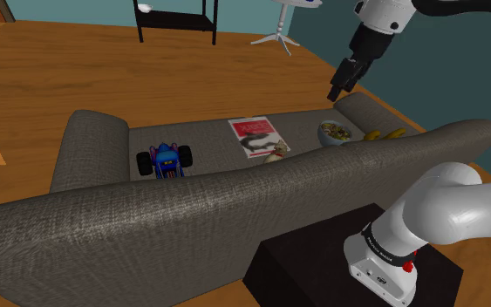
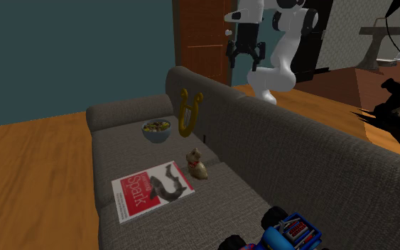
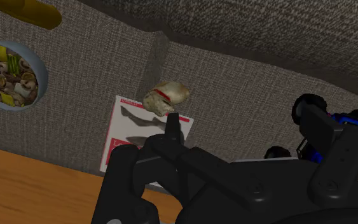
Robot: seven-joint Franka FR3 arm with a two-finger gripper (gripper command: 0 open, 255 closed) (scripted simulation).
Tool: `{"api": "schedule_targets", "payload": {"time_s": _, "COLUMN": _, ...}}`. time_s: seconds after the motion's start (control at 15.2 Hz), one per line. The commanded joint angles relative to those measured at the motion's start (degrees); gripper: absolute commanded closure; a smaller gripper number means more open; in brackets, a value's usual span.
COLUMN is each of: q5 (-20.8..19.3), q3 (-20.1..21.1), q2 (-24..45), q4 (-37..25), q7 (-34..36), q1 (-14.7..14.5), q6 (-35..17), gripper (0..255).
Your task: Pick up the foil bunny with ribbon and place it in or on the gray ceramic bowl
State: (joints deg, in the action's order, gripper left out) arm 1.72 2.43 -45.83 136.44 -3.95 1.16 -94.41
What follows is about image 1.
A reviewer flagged red and white magazine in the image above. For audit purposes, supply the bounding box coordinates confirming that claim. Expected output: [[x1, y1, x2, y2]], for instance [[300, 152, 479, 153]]
[[227, 116, 291, 160]]

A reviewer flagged beige animal figure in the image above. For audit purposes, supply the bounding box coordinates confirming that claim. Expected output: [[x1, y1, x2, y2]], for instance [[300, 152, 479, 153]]
[[263, 139, 291, 165]]

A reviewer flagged white round pedestal table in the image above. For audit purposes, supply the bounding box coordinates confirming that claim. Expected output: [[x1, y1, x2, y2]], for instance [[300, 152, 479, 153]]
[[249, 0, 324, 58]]

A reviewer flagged grey bowl with food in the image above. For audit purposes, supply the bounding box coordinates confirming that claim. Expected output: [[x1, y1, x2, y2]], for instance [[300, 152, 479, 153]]
[[317, 119, 353, 148]]

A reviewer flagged black shelf rack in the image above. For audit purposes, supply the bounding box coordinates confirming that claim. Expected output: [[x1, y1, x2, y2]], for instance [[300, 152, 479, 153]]
[[133, 0, 220, 46]]

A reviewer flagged black robot stand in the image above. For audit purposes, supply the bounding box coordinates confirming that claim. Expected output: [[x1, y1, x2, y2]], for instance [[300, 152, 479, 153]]
[[242, 202, 466, 307]]

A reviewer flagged grey fabric sofa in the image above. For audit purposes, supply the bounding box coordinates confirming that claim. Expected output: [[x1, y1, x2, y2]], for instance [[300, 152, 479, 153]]
[[0, 91, 491, 307]]

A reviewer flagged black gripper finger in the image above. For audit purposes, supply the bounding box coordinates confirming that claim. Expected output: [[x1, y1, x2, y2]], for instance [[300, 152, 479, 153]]
[[326, 57, 359, 104], [352, 60, 374, 93]]

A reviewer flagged yellow banana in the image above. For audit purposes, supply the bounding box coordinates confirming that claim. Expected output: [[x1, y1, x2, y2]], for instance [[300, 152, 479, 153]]
[[362, 127, 408, 143]]

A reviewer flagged blue toy monster truck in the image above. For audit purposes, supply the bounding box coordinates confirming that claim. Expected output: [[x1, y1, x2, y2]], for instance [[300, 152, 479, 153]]
[[135, 142, 194, 180]]

